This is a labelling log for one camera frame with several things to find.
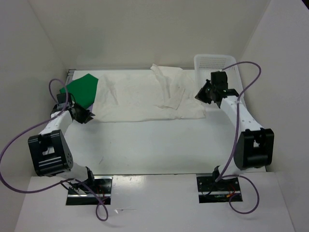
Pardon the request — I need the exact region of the green t shirt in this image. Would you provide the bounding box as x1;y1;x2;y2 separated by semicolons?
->
66;74;98;109

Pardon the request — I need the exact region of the white plastic basket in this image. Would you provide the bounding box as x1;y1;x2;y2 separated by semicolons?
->
194;54;243;93

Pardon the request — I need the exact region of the white t shirt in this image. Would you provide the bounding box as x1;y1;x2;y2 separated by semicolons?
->
92;64;206;122

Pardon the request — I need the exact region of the purple t shirt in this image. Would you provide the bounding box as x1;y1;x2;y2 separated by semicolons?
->
88;104;94;112

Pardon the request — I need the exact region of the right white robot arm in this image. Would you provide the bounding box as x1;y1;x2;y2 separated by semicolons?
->
196;80;274;190

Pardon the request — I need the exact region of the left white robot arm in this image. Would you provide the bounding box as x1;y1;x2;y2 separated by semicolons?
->
28;103;97;193

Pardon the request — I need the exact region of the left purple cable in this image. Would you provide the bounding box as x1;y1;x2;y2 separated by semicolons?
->
0;78;109;221

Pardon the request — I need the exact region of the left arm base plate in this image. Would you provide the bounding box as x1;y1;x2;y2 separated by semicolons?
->
66;175;112;206

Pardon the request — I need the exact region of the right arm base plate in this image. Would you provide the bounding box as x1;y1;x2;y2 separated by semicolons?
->
196;174;243;203

